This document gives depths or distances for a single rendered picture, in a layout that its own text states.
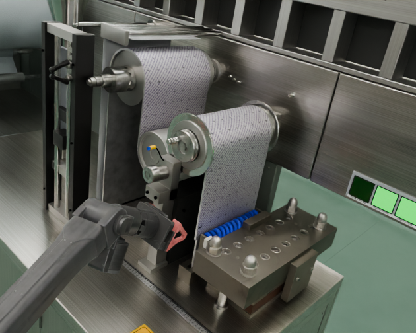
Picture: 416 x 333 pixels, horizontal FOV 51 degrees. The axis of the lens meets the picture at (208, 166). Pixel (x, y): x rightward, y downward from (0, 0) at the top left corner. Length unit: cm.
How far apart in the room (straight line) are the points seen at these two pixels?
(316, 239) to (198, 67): 56
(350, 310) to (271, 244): 163
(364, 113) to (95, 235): 69
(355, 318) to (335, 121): 168
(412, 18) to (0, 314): 94
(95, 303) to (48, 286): 38
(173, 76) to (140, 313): 59
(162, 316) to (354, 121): 65
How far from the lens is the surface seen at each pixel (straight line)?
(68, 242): 73
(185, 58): 119
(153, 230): 89
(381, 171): 112
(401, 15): 107
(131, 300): 107
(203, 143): 95
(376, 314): 274
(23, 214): 136
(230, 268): 99
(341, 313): 264
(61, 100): 123
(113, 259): 84
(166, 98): 115
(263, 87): 125
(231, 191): 109
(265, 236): 112
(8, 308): 68
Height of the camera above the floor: 163
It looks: 25 degrees down
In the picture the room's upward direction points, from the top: 10 degrees clockwise
